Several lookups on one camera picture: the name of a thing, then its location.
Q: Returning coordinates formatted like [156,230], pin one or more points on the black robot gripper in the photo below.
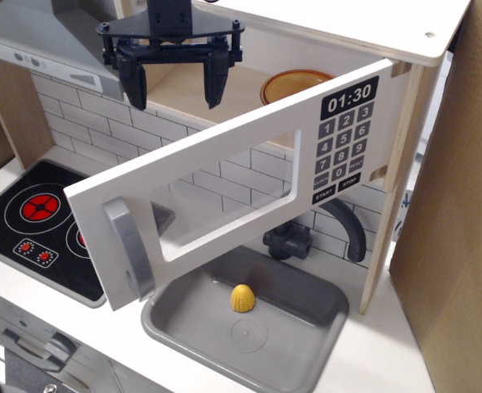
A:
[171,32]

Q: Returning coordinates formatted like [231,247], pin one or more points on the white toy microwave door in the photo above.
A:
[161,215]

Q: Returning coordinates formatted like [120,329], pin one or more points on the white wooden microwave cabinet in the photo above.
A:
[415,34]

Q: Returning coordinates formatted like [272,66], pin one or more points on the grey range hood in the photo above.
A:
[57,39]

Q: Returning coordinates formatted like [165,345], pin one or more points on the dark grey toy faucet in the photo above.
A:
[287,240]

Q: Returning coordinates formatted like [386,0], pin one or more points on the black toy stovetop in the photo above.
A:
[39,235]

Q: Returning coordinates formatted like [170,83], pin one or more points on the yellow toy corn piece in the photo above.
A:
[242,298]

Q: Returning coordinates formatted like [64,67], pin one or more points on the grey plastic sink basin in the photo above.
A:
[281,345]

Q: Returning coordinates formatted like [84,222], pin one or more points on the brown cardboard panel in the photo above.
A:
[437,264]

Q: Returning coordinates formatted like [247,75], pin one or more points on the grey oven door handle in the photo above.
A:
[51,356]

